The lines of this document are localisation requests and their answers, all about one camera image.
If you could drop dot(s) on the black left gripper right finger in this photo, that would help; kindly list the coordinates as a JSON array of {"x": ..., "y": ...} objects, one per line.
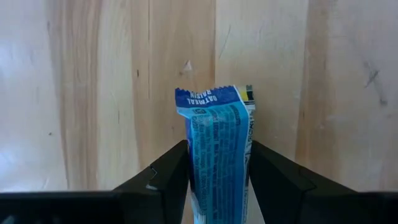
[{"x": 289, "y": 196}]

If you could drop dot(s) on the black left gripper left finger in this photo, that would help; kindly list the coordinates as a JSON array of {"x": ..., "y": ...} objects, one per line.
[{"x": 155, "y": 193}]

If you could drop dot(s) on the blue oatmeal raisin granola bar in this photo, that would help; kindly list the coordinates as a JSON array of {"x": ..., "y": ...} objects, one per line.
[{"x": 217, "y": 140}]

